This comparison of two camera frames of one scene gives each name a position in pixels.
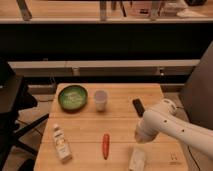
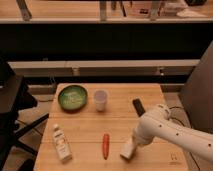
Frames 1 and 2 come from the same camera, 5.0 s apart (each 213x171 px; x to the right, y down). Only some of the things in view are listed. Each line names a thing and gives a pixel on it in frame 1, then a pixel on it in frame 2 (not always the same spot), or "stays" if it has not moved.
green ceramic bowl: x=72 y=98 stays
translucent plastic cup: x=100 y=98 stays
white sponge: x=137 y=159 -> x=127 y=147
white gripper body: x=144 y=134 stays
